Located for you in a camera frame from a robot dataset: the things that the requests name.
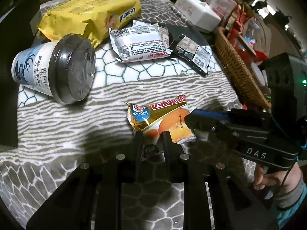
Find gold orange cake wrapper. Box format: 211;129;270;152
127;94;195;143

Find black sesame snack packet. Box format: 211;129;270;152
167;34;211;77

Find teal sleeved forearm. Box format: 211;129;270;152
270;177;306;229

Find person's right hand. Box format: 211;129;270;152
253;163;301;194

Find wicker basket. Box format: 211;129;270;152
214;27;272;108

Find grey white patterned blanket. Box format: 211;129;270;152
0;0;257;230

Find red snacks in basket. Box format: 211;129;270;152
225;3;271;87

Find white red snack packet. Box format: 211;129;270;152
109;20;169;63

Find white cup with black lid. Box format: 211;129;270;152
11;34;95;105

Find red white snack bag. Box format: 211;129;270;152
204;0;237;20

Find white tissue box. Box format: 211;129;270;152
174;0;221;33

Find yellow Lemond biscuit bag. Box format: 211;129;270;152
38;0;142;48

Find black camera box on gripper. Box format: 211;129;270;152
259;53;306;127

